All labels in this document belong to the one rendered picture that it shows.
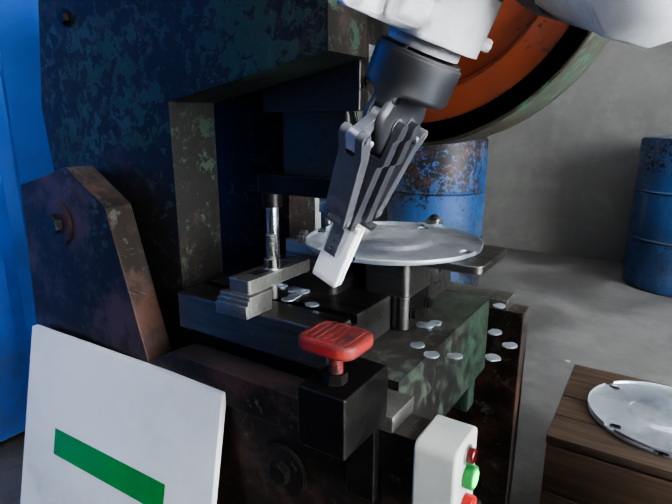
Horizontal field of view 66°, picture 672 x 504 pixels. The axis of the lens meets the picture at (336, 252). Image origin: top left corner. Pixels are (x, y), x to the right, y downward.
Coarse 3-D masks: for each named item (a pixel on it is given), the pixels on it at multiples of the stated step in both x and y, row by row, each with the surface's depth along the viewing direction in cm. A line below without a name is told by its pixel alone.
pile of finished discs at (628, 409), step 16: (624, 384) 124; (640, 384) 124; (656, 384) 123; (592, 400) 117; (608, 400) 117; (624, 400) 117; (640, 400) 116; (656, 400) 116; (592, 416) 112; (608, 416) 111; (624, 416) 111; (640, 416) 110; (656, 416) 110; (624, 432) 105; (640, 432) 105; (656, 432) 105; (640, 448) 101; (656, 448) 99
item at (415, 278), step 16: (480, 256) 77; (496, 256) 77; (368, 272) 84; (384, 272) 82; (400, 272) 81; (416, 272) 83; (464, 272) 73; (480, 272) 72; (368, 288) 84; (384, 288) 83; (400, 288) 81; (416, 288) 84; (400, 304) 82; (416, 304) 84; (432, 304) 88; (400, 320) 82; (416, 320) 85
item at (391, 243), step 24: (312, 240) 86; (360, 240) 84; (384, 240) 84; (408, 240) 84; (432, 240) 86; (456, 240) 86; (480, 240) 85; (384, 264) 72; (408, 264) 72; (432, 264) 72
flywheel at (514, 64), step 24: (504, 0) 102; (504, 24) 103; (528, 24) 101; (552, 24) 96; (504, 48) 104; (528, 48) 99; (552, 48) 96; (480, 72) 105; (504, 72) 102; (528, 72) 100; (456, 96) 108; (480, 96) 105; (504, 96) 106; (432, 120) 112; (456, 120) 117
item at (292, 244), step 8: (288, 240) 88; (296, 240) 87; (288, 248) 89; (296, 248) 88; (304, 248) 87; (288, 256) 89; (296, 256) 88; (304, 256) 87; (312, 256) 86; (312, 264) 87
